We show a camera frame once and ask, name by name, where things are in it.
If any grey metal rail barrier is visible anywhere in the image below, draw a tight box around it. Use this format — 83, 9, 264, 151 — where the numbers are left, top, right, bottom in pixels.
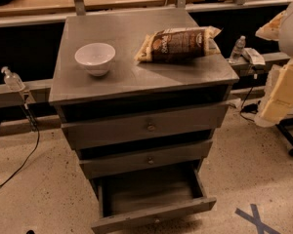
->
0, 0, 293, 108

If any white ceramic bowl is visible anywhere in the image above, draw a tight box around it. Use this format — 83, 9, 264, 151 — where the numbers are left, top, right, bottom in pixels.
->
74, 43, 116, 76

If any grey wooden drawer cabinet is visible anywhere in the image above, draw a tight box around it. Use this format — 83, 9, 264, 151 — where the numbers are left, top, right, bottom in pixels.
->
48, 7, 240, 234

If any top grey drawer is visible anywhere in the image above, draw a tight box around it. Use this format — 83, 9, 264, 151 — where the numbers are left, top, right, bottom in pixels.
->
62, 102, 229, 149

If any blue tape cross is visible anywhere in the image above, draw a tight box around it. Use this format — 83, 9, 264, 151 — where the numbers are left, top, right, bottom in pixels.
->
235, 204, 281, 234

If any brown chip bag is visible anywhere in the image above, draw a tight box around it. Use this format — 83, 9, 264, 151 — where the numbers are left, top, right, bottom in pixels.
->
135, 26, 221, 62

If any clear plastic water bottle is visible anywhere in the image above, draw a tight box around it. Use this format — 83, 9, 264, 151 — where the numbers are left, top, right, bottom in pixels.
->
229, 36, 246, 64

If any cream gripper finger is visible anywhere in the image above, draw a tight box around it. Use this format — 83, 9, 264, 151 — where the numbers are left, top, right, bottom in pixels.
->
255, 11, 286, 41
254, 58, 293, 127

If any middle grey drawer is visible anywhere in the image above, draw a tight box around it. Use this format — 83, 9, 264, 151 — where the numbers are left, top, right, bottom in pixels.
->
79, 139, 212, 179

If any black rolling stand leg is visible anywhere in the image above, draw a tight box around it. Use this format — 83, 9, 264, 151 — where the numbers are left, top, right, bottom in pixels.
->
276, 117, 293, 157

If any black floor cable left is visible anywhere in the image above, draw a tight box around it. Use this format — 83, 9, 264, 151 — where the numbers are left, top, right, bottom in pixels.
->
0, 102, 41, 197

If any grey drawer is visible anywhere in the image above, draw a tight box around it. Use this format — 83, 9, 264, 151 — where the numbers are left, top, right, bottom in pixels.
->
62, 102, 229, 149
79, 139, 212, 179

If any clear pump sanitizer bottle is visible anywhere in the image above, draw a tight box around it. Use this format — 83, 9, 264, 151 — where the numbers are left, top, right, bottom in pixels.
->
1, 66, 25, 92

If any black power adapter cable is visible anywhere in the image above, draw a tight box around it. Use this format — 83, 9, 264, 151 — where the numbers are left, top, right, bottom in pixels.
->
239, 73, 262, 123

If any open bottom drawer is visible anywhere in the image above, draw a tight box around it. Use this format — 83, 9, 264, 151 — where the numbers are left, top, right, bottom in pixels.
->
93, 163, 216, 234

